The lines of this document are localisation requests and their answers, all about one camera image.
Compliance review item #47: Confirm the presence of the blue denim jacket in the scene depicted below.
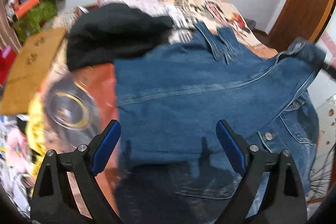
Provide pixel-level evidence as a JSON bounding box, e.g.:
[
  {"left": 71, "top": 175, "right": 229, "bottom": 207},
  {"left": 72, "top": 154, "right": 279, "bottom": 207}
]
[{"left": 114, "top": 23, "right": 325, "bottom": 223}]

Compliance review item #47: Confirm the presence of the yellow knitted blanket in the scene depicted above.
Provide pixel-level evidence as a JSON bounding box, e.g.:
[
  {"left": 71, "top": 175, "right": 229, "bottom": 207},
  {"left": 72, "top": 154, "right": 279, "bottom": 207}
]
[{"left": 26, "top": 93, "right": 49, "bottom": 180}]

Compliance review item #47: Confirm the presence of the wooden door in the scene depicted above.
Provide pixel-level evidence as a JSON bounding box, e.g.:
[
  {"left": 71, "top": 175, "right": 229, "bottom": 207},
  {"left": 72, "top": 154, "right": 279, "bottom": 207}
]
[{"left": 268, "top": 0, "right": 335, "bottom": 52}]

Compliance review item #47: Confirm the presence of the black folded garment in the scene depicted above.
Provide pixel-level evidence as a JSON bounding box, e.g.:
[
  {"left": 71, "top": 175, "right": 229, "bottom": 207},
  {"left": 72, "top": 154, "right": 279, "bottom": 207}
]
[{"left": 66, "top": 3, "right": 173, "bottom": 71}]

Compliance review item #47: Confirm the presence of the white radiator with stickers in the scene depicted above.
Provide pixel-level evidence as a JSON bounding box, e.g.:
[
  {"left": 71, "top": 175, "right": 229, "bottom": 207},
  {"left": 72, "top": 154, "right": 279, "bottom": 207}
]
[{"left": 306, "top": 96, "right": 335, "bottom": 203}]

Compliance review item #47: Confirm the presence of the orange box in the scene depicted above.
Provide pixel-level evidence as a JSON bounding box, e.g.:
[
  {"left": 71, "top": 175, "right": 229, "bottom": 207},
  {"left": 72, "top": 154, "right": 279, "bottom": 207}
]
[{"left": 15, "top": 0, "right": 40, "bottom": 19}]

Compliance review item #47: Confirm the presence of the printed bed cover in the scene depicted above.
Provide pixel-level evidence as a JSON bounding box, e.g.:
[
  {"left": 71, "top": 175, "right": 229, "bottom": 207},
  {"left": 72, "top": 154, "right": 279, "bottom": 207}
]
[{"left": 26, "top": 0, "right": 279, "bottom": 217}]

